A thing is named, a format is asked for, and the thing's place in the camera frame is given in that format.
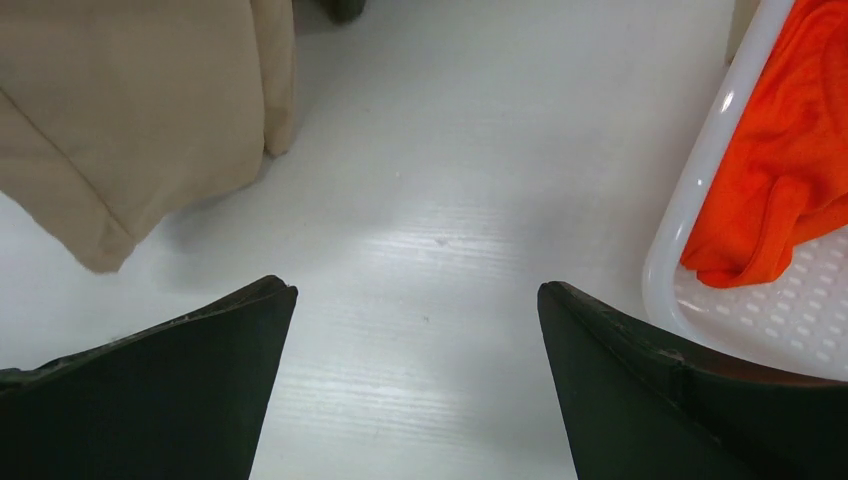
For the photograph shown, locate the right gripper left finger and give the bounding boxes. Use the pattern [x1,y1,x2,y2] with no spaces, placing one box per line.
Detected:
[1,275,298,479]

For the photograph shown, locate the white plastic basket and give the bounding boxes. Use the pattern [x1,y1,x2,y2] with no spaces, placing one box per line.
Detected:
[642,0,847,381]

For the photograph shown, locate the beige shorts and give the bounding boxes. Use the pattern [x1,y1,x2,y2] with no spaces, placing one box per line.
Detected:
[1,1,295,273]

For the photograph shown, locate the orange shorts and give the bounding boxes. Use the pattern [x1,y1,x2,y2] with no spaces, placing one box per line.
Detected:
[681,1,847,289]

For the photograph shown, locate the black shorts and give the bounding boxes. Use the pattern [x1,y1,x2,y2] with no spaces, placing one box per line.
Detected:
[318,0,366,25]

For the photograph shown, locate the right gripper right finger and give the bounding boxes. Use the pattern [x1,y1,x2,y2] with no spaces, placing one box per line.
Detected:
[537,282,847,479]

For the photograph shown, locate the wooden clothes rack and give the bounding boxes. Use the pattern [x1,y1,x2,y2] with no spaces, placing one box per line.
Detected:
[724,0,760,65]

